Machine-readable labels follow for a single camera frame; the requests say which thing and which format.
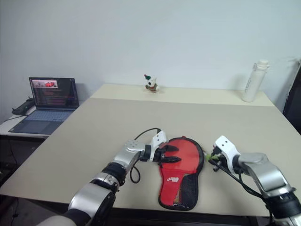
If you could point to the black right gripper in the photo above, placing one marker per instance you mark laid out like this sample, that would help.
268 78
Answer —
219 162

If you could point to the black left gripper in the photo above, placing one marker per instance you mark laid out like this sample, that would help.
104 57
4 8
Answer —
160 154

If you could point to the green zipper pull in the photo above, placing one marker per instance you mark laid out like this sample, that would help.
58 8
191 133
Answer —
208 157

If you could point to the red black paddle case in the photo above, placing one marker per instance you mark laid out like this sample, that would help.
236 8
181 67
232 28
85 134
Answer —
181 169

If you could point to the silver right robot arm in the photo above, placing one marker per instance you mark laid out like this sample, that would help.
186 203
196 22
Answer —
265 171

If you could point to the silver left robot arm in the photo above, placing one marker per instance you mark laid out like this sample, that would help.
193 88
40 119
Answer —
122 162

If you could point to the white plush dog toy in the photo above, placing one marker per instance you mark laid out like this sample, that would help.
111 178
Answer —
151 84

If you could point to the white water bottle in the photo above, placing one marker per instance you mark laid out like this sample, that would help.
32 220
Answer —
254 82

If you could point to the black chair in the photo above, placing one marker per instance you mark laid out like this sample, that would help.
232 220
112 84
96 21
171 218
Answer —
292 101

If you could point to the open blue laptop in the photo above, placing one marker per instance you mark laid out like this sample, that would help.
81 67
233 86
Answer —
47 103

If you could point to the beige rounded shape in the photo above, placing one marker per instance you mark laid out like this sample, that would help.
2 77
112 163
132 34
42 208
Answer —
54 221

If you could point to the black handheld controller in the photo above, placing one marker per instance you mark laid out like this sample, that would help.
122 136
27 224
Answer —
22 108

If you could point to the white side table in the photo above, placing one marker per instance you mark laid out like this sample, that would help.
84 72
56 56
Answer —
7 128

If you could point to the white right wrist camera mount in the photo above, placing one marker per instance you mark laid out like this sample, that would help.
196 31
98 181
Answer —
227 147

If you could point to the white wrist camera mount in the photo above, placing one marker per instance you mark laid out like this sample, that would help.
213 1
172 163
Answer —
227 147
158 139

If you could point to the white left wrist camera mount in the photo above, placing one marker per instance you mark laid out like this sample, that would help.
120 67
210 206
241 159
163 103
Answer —
158 139

